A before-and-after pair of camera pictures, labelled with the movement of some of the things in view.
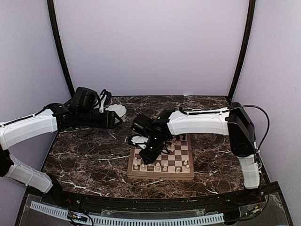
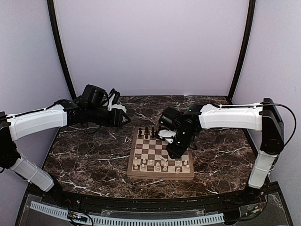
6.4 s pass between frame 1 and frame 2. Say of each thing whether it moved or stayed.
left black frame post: stayed
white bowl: stayed
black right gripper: moved
